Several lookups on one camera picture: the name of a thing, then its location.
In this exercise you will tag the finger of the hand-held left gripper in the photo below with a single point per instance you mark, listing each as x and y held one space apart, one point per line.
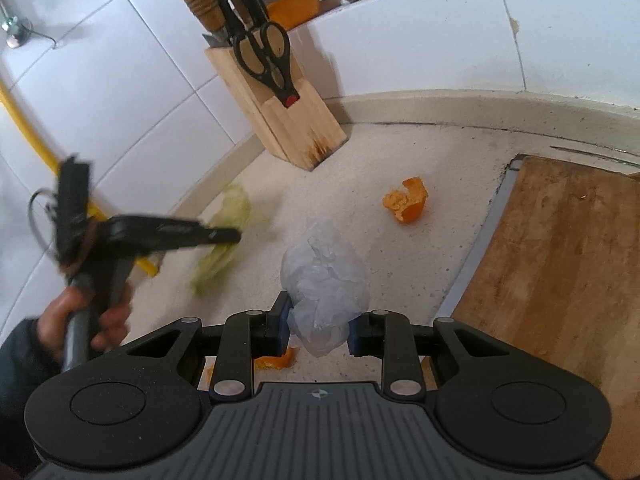
200 234

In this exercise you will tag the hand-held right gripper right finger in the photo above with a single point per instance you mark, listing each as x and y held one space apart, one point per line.
356 332

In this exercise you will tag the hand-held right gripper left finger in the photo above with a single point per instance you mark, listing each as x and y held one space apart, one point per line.
282 320

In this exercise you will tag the pale cabbage leaf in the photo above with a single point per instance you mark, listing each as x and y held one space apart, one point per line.
220 265

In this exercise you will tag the clear plastic bag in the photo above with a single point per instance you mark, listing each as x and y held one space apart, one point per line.
325 270

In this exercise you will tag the person's left forearm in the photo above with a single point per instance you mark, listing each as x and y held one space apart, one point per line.
20 375

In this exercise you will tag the person's left hand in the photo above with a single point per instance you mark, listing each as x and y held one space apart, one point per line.
115 322

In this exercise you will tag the yellow pipe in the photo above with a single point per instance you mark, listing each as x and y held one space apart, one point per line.
25 127

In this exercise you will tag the wooden knife block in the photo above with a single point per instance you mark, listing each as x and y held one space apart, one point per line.
290 130

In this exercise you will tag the black kitchen scissors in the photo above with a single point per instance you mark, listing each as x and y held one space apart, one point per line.
272 67

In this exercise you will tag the metal water valve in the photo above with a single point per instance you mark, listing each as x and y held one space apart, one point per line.
11 27

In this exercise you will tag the wooden cutting board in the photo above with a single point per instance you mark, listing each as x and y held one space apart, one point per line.
550 285

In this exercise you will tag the orange metal basin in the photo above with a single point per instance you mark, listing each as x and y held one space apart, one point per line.
297 5

